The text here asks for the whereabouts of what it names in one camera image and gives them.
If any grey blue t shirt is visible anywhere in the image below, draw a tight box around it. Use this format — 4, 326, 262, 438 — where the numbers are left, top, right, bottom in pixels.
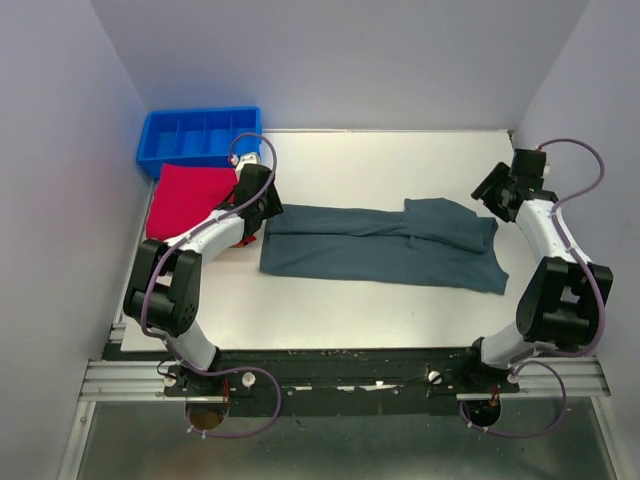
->
260, 198, 509, 295

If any folded magenta t shirt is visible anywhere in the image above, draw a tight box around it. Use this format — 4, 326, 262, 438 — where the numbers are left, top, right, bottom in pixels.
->
145, 164, 237, 240

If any blue plastic divided bin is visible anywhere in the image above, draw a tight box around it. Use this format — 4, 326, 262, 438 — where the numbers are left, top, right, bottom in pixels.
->
136, 106, 262, 179

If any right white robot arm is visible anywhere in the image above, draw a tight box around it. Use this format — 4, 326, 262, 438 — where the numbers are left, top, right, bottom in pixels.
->
459, 147, 614, 392

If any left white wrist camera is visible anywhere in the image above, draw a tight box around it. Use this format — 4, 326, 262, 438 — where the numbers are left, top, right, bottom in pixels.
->
229, 152, 260, 176

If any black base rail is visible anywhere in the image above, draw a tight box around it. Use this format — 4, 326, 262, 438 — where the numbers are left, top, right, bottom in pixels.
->
164, 347, 519, 417

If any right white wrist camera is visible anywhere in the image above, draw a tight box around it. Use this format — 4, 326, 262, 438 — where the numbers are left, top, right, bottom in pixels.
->
538, 149, 550, 179

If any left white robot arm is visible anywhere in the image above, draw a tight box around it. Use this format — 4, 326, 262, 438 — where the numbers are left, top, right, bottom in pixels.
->
123, 163, 283, 395

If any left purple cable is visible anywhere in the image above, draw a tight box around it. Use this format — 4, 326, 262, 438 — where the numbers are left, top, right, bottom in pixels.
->
137, 132, 284, 441

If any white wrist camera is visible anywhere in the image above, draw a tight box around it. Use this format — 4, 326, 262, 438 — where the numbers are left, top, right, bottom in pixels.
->
538, 149, 550, 179
229, 152, 260, 176

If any aluminium extrusion frame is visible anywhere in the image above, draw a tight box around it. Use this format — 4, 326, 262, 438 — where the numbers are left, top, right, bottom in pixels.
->
54, 179, 614, 480

